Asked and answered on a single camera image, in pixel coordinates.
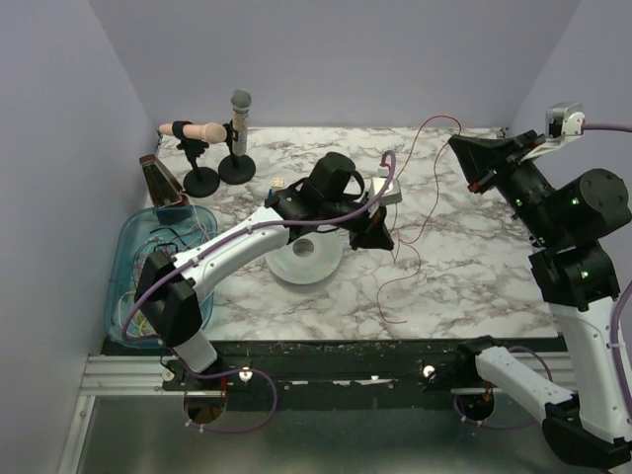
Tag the beige dice block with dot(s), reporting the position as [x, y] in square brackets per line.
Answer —
[277, 183]

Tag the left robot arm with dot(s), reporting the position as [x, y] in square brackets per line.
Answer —
[171, 288]

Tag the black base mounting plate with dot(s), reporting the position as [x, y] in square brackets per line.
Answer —
[296, 375]

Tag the grey mesh microphone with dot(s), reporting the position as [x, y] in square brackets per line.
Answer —
[241, 102]

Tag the black stand of pink microphone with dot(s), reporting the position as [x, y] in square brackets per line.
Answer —
[200, 182]

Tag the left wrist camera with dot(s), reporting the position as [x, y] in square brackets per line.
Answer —
[392, 194]

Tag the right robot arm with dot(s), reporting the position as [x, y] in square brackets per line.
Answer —
[591, 425]

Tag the teal transparent plastic tray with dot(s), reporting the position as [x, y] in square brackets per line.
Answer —
[169, 230]

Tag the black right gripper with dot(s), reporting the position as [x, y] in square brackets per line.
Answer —
[501, 161]

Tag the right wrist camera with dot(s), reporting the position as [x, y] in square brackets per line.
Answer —
[565, 120]

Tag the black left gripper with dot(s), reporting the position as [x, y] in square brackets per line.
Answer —
[367, 220]

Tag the white perforated cable spool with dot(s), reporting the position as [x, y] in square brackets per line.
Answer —
[308, 261]

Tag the brown wooden metronome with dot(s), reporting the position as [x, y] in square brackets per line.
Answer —
[163, 187]

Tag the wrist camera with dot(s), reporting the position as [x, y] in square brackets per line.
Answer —
[565, 120]
[392, 194]

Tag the black stand of grey microphone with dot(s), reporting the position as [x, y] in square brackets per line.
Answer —
[235, 169]

